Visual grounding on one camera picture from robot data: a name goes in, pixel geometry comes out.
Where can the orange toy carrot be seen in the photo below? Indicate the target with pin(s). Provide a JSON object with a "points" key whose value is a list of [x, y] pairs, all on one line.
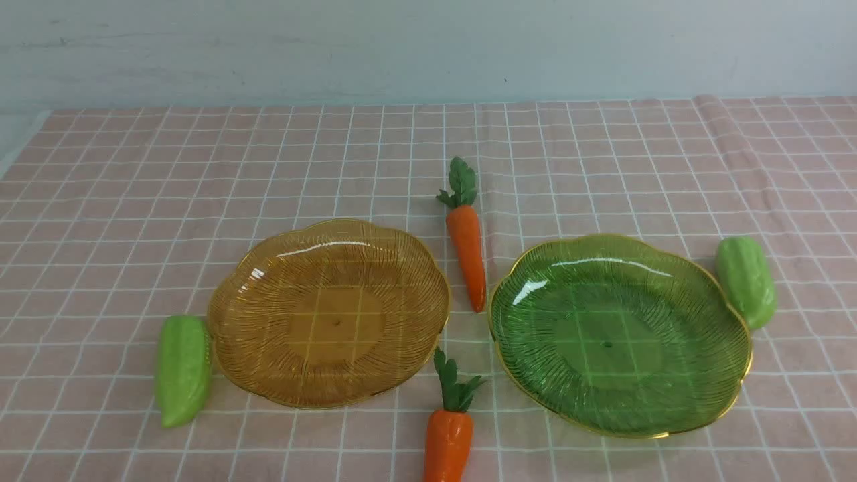
{"points": [[464, 229], [449, 431]]}

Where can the green toy gourd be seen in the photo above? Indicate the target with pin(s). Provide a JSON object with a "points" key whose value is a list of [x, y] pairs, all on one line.
{"points": [[744, 275], [183, 370]]}

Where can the amber ribbed plastic plate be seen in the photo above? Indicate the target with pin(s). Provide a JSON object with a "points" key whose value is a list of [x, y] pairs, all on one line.
{"points": [[329, 315]]}

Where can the green ribbed plastic plate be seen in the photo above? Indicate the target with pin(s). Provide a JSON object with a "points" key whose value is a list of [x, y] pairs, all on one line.
{"points": [[620, 338]]}

